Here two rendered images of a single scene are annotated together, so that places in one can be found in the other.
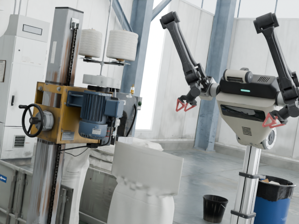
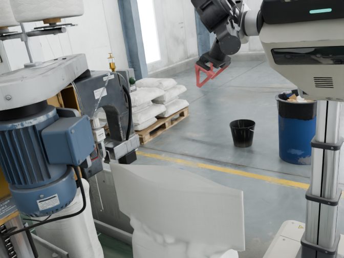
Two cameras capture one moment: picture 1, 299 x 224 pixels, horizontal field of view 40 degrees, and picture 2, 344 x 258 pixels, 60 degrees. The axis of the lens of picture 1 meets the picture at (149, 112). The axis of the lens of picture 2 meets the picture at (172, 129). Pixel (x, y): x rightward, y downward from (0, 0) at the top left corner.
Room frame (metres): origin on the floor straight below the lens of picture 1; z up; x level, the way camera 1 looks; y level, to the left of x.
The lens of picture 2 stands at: (1.54, -0.04, 1.50)
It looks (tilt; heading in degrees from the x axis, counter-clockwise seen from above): 20 degrees down; 359
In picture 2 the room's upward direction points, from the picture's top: 7 degrees counter-clockwise
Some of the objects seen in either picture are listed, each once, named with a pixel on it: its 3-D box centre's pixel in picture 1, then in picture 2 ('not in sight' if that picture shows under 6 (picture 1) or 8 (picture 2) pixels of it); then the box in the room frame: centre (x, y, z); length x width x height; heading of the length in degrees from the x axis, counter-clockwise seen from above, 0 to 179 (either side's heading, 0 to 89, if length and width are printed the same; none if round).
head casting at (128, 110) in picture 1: (106, 110); (81, 106); (2.69, 0.28, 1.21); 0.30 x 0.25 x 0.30; 52
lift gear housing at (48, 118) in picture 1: (43, 120); not in sight; (2.24, 0.56, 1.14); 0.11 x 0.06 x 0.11; 52
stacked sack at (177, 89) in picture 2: not in sight; (165, 92); (5.97, -0.07, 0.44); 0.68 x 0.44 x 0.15; 142
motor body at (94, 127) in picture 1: (94, 114); (36, 161); (2.23, 0.29, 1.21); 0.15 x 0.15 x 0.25
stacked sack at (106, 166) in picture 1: (120, 166); (142, 113); (5.48, 0.28, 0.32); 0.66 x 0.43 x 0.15; 144
